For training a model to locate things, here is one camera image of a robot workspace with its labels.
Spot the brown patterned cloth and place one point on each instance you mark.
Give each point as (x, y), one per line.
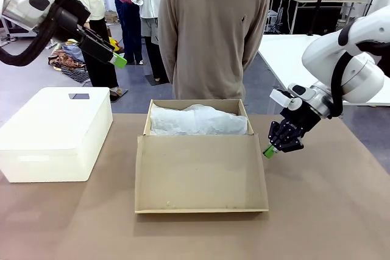
(65, 60)

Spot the tan cardboard shoe box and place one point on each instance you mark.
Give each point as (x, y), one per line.
(198, 174)

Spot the small brown cardboard box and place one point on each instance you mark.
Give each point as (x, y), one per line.
(111, 16)

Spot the black vertical pole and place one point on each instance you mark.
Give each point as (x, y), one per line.
(320, 7)

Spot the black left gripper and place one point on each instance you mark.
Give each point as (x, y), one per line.
(68, 19)

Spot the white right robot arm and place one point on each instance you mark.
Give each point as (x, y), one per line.
(359, 80)

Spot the person in beige sweater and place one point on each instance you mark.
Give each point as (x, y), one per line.
(213, 28)

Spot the blue striped cloth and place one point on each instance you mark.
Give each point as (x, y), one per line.
(73, 50)

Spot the grey metal cart frame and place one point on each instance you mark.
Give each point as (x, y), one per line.
(15, 30)

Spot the brown workbench with black legs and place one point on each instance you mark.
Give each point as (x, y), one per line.
(335, 0)

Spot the white storage box lid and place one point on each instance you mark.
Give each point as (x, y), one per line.
(45, 120)

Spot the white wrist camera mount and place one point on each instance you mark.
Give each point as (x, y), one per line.
(281, 97)

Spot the dark checked cloth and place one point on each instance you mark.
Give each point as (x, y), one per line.
(76, 74)

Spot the white plastic crate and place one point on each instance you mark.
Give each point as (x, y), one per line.
(273, 21)

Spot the yellow cloth item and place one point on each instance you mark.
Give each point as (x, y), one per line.
(113, 43)

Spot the white side table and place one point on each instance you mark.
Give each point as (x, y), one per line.
(286, 56)

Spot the white plastic storage box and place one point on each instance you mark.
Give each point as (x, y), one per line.
(45, 165)

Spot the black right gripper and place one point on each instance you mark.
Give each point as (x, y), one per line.
(301, 117)

